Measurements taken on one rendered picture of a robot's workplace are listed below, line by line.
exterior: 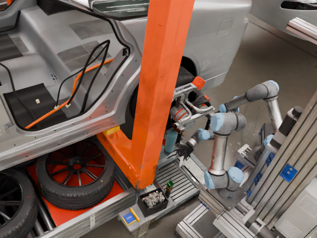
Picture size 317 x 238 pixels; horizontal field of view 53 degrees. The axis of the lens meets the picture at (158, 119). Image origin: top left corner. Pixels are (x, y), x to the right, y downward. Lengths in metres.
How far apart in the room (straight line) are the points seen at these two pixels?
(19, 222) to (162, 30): 1.69
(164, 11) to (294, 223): 1.58
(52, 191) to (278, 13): 3.58
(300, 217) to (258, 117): 2.34
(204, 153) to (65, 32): 1.97
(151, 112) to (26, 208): 1.23
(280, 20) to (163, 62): 3.20
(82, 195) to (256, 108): 2.79
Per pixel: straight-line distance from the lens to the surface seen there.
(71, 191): 2.65
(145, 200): 2.54
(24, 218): 2.59
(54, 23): 3.52
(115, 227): 3.06
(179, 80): 2.65
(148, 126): 2.04
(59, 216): 2.82
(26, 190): 2.71
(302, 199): 2.20
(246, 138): 4.08
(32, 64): 3.10
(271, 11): 4.79
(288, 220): 2.39
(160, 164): 3.30
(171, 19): 1.61
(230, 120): 2.04
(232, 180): 2.25
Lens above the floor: 2.74
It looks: 44 degrees down
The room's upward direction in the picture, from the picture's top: 11 degrees clockwise
